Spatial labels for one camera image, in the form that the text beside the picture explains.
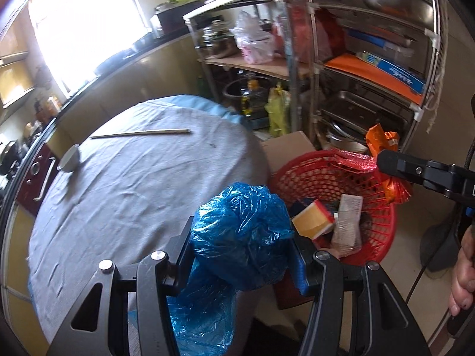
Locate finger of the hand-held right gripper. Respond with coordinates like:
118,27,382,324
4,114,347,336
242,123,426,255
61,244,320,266
376,149,452,198

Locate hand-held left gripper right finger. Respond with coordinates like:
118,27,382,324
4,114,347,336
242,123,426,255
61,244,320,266
291,235,431,356

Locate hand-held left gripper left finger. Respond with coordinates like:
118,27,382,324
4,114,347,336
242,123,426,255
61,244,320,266
46,217,195,356

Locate orange-red snack wrapper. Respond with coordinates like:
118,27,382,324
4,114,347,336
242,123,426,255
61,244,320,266
365,123,411,205

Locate orange and white medicine box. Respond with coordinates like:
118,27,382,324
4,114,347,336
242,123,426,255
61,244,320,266
291,198,335,240

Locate blue plastic bag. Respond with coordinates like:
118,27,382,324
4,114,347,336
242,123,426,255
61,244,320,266
189,182,295,292
128,260,238,356

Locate red plastic basket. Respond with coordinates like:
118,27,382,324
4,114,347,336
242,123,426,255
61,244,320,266
269,149,398,268

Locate person's right hand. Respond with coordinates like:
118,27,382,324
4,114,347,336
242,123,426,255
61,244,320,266
448,243,475,318

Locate stack of steel trays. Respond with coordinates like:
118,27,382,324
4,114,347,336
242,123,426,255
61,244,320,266
318,90,415,150

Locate round table with grey cloth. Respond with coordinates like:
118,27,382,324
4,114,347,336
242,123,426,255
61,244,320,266
28,100,271,342

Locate blue cardboard box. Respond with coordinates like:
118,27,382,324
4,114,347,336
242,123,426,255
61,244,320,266
355,51,428,96

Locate tall steel rack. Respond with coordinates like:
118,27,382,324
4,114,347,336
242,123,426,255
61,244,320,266
289,0,448,151

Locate orange board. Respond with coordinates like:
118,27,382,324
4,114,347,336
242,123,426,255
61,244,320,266
322,54,424,105

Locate brown cardboard box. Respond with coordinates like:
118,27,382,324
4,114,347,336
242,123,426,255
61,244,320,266
258,131,317,180

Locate grey flat box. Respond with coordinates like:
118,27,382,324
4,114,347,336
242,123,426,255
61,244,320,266
342,26,417,61

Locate long wooden stick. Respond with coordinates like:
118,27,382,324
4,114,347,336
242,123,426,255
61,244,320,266
90,128,191,140

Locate yellow plastic bag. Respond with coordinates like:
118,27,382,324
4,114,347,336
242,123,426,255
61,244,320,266
265,87,292,139

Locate white ceramic bowl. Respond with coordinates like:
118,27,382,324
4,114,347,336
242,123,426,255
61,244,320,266
56,144,81,172

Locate light blue undercloth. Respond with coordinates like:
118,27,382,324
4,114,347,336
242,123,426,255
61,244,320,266
156,94,246,125

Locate red bag on rack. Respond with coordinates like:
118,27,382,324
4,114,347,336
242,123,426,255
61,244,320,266
291,2,344,64

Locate maroon built-in oven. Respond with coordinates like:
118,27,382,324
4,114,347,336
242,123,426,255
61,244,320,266
17,144,57,218

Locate cooking oil bottle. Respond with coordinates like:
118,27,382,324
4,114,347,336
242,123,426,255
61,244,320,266
240,80,268,118

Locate large dark pot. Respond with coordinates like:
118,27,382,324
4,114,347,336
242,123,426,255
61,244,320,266
222,76,272,114

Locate steel rack with wooden shelf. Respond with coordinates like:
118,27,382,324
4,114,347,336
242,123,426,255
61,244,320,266
183,0,317,136

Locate white and pink plastic bag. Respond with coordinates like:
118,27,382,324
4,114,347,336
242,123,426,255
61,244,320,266
233,10,276,65

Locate black wok with lid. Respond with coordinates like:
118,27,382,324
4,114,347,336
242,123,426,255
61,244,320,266
0,139,23,176

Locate condiment bottles group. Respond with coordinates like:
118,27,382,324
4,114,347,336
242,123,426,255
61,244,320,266
33,94,62,120

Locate stack of steel pots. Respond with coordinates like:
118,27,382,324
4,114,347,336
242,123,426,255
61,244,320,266
202,18,237,59

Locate microwave oven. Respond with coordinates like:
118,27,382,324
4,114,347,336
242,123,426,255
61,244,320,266
155,2,205,35

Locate yellow upper cabinets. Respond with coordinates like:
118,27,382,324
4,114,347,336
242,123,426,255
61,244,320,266
0,7,38,109

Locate kitchen window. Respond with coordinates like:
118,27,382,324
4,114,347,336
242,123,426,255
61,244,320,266
28,0,153,94

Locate braided black cable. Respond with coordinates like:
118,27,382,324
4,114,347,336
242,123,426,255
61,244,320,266
463,96,475,172

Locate hanging white rope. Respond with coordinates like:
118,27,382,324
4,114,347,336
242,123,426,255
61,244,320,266
426,0,450,135

